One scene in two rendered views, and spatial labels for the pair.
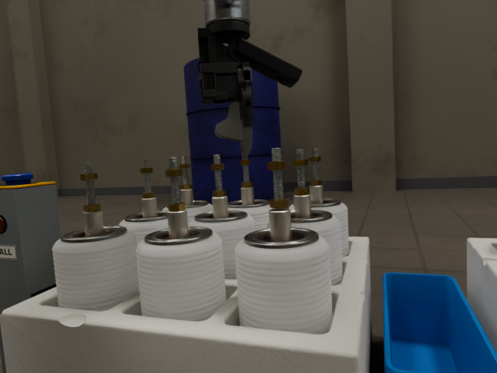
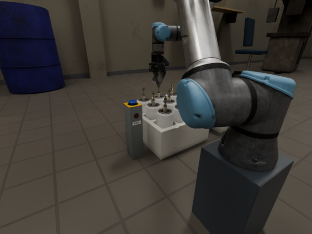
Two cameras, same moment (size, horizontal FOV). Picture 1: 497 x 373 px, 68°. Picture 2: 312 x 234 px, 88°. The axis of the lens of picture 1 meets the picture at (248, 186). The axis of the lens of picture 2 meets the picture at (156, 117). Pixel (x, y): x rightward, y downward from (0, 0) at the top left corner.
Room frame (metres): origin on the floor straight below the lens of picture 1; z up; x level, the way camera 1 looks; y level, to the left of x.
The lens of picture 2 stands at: (-0.01, 0.88, 0.59)
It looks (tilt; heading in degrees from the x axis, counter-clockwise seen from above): 25 degrees down; 307
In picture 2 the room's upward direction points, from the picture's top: 1 degrees clockwise
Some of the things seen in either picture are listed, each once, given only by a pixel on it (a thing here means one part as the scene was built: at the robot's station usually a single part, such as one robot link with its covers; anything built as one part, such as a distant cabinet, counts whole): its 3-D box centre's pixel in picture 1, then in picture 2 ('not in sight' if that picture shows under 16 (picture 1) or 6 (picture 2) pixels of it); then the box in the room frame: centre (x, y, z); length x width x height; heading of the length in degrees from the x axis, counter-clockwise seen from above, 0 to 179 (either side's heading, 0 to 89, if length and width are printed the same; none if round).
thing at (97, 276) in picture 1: (102, 306); (164, 126); (0.45, 0.19, 0.16); 0.10 x 0.10 x 0.18
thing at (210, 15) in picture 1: (227, 15); (158, 48); (0.63, 0.02, 0.56); 0.08 x 0.08 x 0.05
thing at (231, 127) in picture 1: (234, 129); (159, 79); (0.61, 0.02, 0.38); 0.06 x 0.03 x 0.09; 97
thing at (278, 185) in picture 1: (278, 186); not in sight; (0.37, -0.03, 0.31); 0.01 x 0.01 x 0.08
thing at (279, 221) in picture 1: (280, 226); not in sight; (0.37, -0.03, 0.26); 0.02 x 0.02 x 0.03
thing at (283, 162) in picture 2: not in sight; (234, 189); (0.02, 0.41, 0.15); 0.18 x 0.18 x 0.30; 69
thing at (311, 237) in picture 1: (281, 238); not in sight; (0.37, -0.03, 0.25); 0.08 x 0.08 x 0.01
